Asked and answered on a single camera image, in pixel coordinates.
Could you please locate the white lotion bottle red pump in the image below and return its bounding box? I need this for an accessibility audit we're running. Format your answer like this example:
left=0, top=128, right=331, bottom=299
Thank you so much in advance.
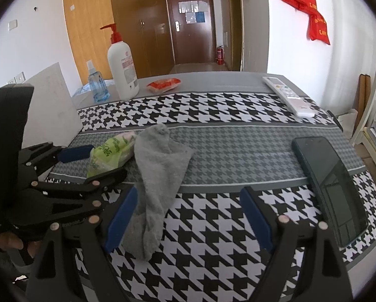
left=100, top=23, right=140, bottom=101

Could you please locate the green tissue packet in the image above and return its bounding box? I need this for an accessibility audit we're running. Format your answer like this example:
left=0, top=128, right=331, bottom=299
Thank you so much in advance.
left=87, top=131, right=136, bottom=178

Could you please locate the grey sock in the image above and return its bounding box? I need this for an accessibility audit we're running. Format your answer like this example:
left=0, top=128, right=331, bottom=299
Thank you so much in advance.
left=121, top=123, right=195, bottom=261

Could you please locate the dark brown door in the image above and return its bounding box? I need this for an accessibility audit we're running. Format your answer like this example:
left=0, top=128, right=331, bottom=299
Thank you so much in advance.
left=166, top=0, right=217, bottom=65

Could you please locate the wooden board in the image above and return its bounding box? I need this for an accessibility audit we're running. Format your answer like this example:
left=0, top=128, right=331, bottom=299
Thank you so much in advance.
left=353, top=74, right=371, bottom=147

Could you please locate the white remote control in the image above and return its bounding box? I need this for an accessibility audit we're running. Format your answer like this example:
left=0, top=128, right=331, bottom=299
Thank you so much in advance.
left=262, top=76, right=316, bottom=118

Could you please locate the houndstooth tablecloth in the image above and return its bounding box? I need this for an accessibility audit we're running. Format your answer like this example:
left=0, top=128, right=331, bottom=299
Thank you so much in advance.
left=46, top=71, right=376, bottom=302

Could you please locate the person's left hand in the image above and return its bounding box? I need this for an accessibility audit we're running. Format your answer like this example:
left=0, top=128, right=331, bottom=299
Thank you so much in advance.
left=0, top=233, right=37, bottom=258

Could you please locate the wooden wardrobe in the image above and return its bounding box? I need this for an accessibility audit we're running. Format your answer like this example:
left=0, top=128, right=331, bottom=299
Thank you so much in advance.
left=62, top=0, right=176, bottom=84

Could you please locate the blue spray bottle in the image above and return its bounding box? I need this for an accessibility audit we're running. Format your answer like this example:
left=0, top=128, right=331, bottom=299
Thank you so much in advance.
left=87, top=60, right=110, bottom=103

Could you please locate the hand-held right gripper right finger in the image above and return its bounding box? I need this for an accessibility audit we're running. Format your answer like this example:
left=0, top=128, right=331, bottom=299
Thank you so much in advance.
left=240, top=186, right=354, bottom=302

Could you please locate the black smartphone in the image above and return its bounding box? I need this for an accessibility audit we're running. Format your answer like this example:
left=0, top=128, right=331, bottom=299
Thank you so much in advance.
left=291, top=136, right=369, bottom=248

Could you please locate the white foam box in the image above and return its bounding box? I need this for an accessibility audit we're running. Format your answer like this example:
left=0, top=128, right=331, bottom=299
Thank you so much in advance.
left=18, top=62, right=83, bottom=177

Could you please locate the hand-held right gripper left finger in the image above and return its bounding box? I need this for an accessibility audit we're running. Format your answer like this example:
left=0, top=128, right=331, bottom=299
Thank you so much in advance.
left=26, top=185, right=139, bottom=302

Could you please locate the large white paper notice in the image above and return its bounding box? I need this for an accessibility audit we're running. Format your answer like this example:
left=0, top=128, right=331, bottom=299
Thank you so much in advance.
left=178, top=1, right=207, bottom=13

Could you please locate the red snack packet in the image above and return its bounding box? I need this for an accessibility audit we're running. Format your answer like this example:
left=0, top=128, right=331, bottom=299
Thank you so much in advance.
left=146, top=78, right=181, bottom=93

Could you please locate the wooden door frame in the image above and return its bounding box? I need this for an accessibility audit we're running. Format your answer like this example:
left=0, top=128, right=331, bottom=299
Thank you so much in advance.
left=227, top=0, right=243, bottom=71

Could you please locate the red hanging bag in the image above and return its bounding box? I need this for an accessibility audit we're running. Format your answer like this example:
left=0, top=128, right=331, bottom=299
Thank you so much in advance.
left=278, top=0, right=331, bottom=45

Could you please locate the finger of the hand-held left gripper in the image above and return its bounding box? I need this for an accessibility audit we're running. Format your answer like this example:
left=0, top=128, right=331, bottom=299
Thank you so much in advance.
left=18, top=142, right=96, bottom=177
left=31, top=167, right=128, bottom=225

